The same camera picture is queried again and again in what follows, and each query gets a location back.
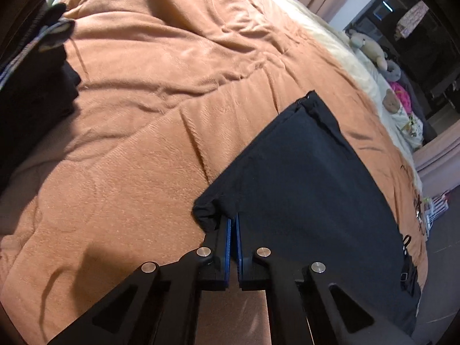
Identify hanging floral garment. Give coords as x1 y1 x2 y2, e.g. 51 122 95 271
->
395 2 428 40

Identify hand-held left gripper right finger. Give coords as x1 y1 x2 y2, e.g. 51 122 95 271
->
235 214 419 345

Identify pink fluffy cloth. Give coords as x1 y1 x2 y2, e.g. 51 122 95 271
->
390 81 412 114

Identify grey plush elephant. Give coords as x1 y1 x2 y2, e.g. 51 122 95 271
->
381 57 403 81

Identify navy pants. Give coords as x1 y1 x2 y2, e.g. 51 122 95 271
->
193 91 422 336

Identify cream duvet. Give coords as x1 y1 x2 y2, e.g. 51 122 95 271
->
259 0 425 187

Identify white wire rack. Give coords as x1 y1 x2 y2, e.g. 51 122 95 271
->
426 191 450 241

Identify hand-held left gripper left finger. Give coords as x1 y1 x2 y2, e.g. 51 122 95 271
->
47 215 231 345

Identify brown fleece blanket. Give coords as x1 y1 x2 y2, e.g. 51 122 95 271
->
0 0 430 345

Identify beige plush toy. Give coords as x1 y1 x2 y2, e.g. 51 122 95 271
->
347 29 389 70

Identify stack of folded black clothes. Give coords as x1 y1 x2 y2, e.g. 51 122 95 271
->
0 2 81 187

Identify white bear print quilt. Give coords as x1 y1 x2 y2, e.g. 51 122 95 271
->
381 88 426 150

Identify grey window seat cushion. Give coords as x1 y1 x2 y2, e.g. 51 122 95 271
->
402 68 439 141

